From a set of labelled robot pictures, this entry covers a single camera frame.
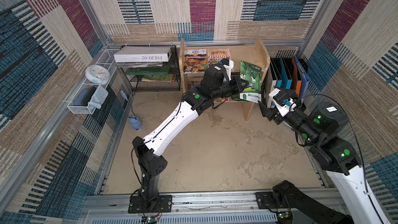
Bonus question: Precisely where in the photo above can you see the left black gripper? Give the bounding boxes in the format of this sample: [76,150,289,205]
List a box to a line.
[209,75,249,101]

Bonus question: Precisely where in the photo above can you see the green melon seed bag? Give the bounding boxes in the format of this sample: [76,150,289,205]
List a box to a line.
[231,61,263,103]

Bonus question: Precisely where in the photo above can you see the pink flower shop seed bag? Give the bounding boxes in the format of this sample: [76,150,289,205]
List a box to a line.
[207,48,231,65]

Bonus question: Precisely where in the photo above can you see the orange marigold seed bag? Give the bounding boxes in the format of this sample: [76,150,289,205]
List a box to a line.
[183,49,208,73]

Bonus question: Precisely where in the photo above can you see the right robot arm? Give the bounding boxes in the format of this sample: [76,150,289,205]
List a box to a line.
[256,97,389,224]

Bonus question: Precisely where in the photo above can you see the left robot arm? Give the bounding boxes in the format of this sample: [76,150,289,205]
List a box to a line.
[129,59,248,213]

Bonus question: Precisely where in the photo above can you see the wooden two-tier shelf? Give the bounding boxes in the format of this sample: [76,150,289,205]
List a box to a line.
[179,38,271,122]

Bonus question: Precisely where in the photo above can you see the white binder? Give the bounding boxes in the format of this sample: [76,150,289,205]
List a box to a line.
[265,60,277,108]

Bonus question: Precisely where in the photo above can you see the orange binder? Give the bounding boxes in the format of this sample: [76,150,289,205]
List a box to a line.
[291,56,302,96]

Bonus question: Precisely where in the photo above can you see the black file holder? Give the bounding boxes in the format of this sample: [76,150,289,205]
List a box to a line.
[261,55,310,109]

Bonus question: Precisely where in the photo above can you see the teal binder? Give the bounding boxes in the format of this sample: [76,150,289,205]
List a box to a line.
[271,59,282,87]
[279,58,292,89]

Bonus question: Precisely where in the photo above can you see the blue binder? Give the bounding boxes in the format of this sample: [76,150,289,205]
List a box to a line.
[294,56,311,97]

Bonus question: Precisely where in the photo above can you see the green book on rack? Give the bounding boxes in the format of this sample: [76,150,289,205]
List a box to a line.
[125,67,172,76]

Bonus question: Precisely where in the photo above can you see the white folio box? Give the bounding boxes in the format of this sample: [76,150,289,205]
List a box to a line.
[114,46,172,63]

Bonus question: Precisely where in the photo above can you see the light blue cloth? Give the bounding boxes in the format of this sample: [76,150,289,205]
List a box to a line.
[88,86,108,111]

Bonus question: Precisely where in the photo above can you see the white round clock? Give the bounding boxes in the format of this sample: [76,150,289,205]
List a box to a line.
[85,64,111,85]

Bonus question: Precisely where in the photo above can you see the dark pouch in basket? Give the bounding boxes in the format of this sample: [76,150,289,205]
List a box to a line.
[73,87,96,106]

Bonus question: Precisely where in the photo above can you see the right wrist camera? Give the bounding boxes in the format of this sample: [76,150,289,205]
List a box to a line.
[268,86,298,117]

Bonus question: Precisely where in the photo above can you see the black wire rack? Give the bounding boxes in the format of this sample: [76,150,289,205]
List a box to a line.
[117,45,181,92]

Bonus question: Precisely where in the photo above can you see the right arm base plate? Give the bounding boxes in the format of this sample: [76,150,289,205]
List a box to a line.
[255,191,299,211]

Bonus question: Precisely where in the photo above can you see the white wire basket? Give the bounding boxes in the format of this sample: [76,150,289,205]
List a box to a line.
[67,49,123,115]

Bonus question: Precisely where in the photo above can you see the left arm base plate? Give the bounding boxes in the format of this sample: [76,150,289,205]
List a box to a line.
[127,195,173,214]

